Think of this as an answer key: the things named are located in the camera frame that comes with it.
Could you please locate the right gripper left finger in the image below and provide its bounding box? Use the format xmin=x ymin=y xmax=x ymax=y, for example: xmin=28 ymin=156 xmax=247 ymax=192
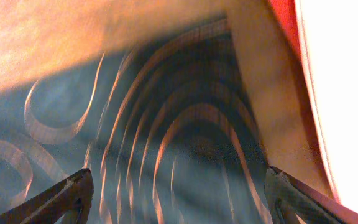
xmin=0 ymin=168 xmax=94 ymax=224

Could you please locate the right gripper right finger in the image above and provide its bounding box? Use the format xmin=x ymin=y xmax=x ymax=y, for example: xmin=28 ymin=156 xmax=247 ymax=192
xmin=264 ymin=166 xmax=358 ymax=223

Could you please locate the light pink printed t-shirt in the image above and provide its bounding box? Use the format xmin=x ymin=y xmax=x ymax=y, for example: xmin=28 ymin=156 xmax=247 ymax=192
xmin=295 ymin=0 xmax=358 ymax=213

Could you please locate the black printed cycling jersey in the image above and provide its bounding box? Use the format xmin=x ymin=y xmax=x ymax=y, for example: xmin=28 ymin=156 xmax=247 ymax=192
xmin=0 ymin=18 xmax=272 ymax=223

